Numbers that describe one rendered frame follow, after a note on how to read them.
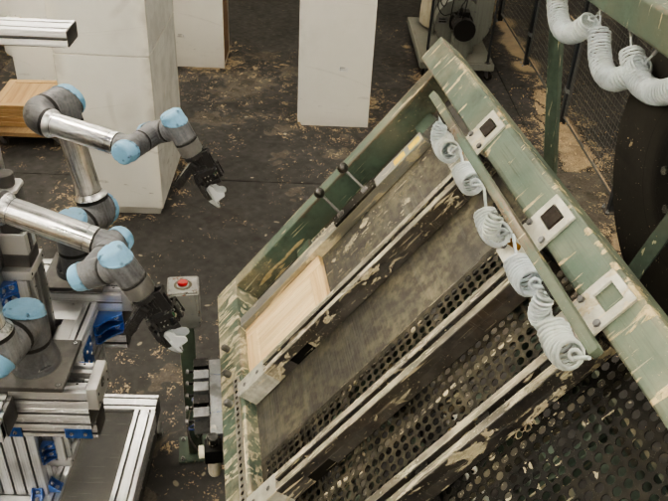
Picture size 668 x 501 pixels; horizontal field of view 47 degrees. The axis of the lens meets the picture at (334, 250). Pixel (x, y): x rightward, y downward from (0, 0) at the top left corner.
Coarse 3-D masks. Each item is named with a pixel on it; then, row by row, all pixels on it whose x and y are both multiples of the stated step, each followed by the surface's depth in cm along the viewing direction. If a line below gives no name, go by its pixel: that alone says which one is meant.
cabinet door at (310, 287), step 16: (320, 256) 265; (304, 272) 266; (320, 272) 257; (288, 288) 269; (304, 288) 261; (320, 288) 252; (272, 304) 273; (288, 304) 264; (304, 304) 256; (256, 320) 276; (272, 320) 267; (288, 320) 258; (256, 336) 270; (272, 336) 261; (256, 352) 264
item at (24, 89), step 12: (12, 84) 594; (24, 84) 596; (36, 84) 597; (48, 84) 598; (0, 96) 575; (12, 96) 577; (24, 96) 578; (0, 108) 565; (12, 108) 565; (0, 120) 571; (12, 120) 571; (0, 132) 566; (12, 132) 566; (24, 132) 567; (60, 144) 579
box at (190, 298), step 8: (168, 280) 296; (176, 280) 295; (192, 280) 296; (168, 288) 291; (192, 288) 292; (168, 296) 288; (176, 296) 289; (184, 296) 289; (192, 296) 290; (184, 304) 291; (192, 304) 292; (200, 304) 304; (184, 312) 293; (192, 312) 294; (200, 312) 299; (184, 320) 296; (192, 320) 296; (200, 320) 297
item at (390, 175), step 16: (416, 144) 247; (400, 160) 250; (416, 160) 250; (384, 176) 252; (400, 176) 252; (384, 192) 255; (368, 208) 257; (352, 224) 260; (320, 240) 265; (336, 240) 263; (304, 256) 267; (288, 272) 271; (272, 288) 274; (256, 304) 277
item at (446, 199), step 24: (432, 144) 206; (480, 144) 205; (432, 192) 219; (456, 192) 214; (408, 216) 223; (432, 216) 218; (384, 240) 226; (408, 240) 221; (360, 264) 230; (384, 264) 225; (336, 288) 234; (360, 288) 229; (312, 312) 237; (336, 312) 233; (288, 336) 241; (312, 336) 237; (264, 360) 246; (288, 360) 241; (240, 384) 250; (264, 384) 245
